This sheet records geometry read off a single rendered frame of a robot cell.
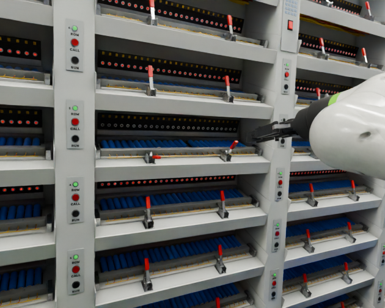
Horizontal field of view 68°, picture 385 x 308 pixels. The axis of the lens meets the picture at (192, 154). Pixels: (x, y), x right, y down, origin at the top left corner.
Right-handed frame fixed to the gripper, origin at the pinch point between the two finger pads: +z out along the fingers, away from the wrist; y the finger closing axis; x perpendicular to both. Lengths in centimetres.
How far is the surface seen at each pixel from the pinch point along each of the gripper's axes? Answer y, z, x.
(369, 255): 88, 30, -54
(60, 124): -51, 14, 4
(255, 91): 17.4, 21.0, 21.1
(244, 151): 10.2, 21.5, -2.1
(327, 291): 54, 28, -63
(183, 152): -14.7, 20.7, -2.2
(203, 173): -9.5, 17.5, -9.3
